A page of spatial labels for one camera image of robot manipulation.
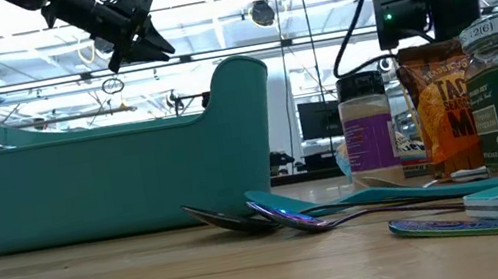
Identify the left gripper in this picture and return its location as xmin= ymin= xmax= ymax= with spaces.
xmin=37 ymin=0 xmax=179 ymax=85

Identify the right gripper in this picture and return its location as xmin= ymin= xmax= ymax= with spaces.
xmin=372 ymin=0 xmax=489 ymax=53

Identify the orange taco seasoning packet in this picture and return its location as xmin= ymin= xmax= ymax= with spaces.
xmin=391 ymin=37 xmax=488 ymax=184

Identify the purple label spice jar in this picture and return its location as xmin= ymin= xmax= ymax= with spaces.
xmin=332 ymin=68 xmax=407 ymax=193

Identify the teal plastic bin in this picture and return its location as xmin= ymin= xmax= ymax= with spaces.
xmin=0 ymin=45 xmax=292 ymax=258

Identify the teal plastic spoon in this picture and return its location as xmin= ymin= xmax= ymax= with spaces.
xmin=242 ymin=148 xmax=498 ymax=234

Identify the dark metal spoon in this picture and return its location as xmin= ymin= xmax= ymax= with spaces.
xmin=181 ymin=165 xmax=427 ymax=247

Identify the purple iridescent spoon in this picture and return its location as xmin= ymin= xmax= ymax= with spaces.
xmin=244 ymin=165 xmax=469 ymax=246

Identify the black metal stand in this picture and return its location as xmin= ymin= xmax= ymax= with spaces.
xmin=163 ymin=83 xmax=216 ymax=120

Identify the round black ceiling fixture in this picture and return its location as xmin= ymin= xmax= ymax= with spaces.
xmin=248 ymin=0 xmax=278 ymax=29

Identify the black computer monitor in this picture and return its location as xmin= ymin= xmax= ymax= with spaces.
xmin=296 ymin=96 xmax=346 ymax=144

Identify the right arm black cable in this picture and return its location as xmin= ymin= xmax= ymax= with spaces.
xmin=320 ymin=0 xmax=474 ymax=80

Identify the black metal table frame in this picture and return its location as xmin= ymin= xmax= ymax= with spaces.
xmin=268 ymin=162 xmax=352 ymax=189

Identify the iridescent spoon teal handle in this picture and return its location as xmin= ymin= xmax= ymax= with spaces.
xmin=386 ymin=201 xmax=498 ymax=263

